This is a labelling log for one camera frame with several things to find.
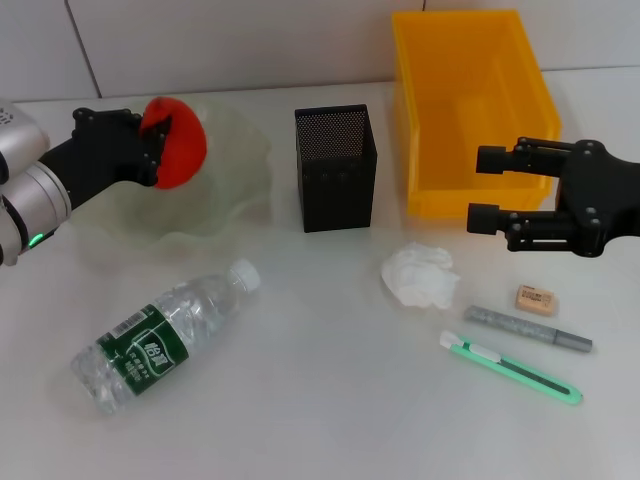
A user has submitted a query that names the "pale green glass fruit plate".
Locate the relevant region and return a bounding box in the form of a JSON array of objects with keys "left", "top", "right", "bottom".
[{"left": 64, "top": 94, "right": 274, "bottom": 251}]

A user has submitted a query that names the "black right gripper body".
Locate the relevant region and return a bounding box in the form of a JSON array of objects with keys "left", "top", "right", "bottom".
[{"left": 553, "top": 139, "right": 640, "bottom": 259}]

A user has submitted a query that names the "beige eraser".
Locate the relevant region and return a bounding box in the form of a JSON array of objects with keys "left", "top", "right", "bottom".
[{"left": 513, "top": 283, "right": 556, "bottom": 317}]

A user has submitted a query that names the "black mesh pen holder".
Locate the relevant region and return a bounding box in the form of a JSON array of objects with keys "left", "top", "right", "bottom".
[{"left": 293, "top": 103, "right": 378, "bottom": 234}]

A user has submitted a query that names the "white paper ball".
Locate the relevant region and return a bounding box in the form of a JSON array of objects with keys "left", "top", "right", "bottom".
[{"left": 381, "top": 242, "right": 461, "bottom": 310}]

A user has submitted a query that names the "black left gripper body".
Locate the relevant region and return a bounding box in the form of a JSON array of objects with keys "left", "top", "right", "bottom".
[{"left": 37, "top": 107, "right": 161, "bottom": 211}]

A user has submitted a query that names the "clear green-label water bottle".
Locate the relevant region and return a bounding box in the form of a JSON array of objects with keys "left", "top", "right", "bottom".
[{"left": 68, "top": 258, "right": 261, "bottom": 416}]

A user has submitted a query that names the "yellow plastic bin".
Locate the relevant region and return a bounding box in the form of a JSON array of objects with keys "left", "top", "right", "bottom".
[{"left": 390, "top": 8, "right": 562, "bottom": 220}]

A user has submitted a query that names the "grey marker pen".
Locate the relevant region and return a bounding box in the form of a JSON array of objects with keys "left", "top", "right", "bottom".
[{"left": 463, "top": 304, "right": 594, "bottom": 354}]

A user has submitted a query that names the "green utility knife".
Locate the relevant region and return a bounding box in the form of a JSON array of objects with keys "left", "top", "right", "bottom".
[{"left": 438, "top": 328, "right": 585, "bottom": 407}]

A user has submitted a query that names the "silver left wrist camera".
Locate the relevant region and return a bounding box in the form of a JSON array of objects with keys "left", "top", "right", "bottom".
[{"left": 0, "top": 97, "right": 51, "bottom": 166}]

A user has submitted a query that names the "red-orange toy orange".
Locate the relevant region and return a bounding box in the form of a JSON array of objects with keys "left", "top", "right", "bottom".
[{"left": 138, "top": 96, "right": 208, "bottom": 190}]

